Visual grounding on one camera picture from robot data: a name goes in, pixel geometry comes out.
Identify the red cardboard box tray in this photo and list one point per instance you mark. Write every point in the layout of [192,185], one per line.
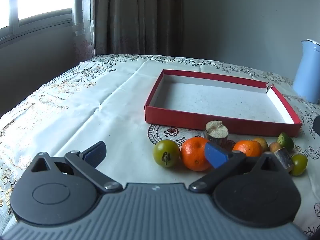
[175,116]

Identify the light blue electric kettle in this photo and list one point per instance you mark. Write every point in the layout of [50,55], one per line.
[307,72]

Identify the large orange mandarin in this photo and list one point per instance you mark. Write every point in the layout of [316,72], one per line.
[193,155]

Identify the small brown fruit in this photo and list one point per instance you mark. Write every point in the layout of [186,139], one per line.
[262,142]
[275,146]

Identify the sheer lace curtain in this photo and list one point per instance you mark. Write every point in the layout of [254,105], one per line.
[88,17]

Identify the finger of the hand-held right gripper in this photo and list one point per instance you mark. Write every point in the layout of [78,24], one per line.
[317,127]

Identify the green persimmon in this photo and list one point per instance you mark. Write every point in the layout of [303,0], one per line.
[166,153]

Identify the brown patterned curtain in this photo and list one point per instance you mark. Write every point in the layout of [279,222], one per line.
[137,17]

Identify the small orange mandarin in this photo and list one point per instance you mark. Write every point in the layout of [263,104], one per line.
[247,148]

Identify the floral lace table mat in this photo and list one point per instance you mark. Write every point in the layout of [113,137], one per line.
[172,132]

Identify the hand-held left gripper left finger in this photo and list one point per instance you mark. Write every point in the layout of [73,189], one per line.
[96,153]

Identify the green lime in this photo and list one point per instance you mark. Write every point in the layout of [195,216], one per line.
[300,165]

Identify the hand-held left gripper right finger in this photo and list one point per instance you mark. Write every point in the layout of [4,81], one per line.
[216,155]

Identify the white embroidered tablecloth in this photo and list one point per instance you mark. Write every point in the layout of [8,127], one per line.
[87,105]

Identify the dark sugarcane piece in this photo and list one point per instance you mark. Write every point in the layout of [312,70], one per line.
[285,158]

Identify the green sugarcane piece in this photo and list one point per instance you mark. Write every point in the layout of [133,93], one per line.
[286,141]

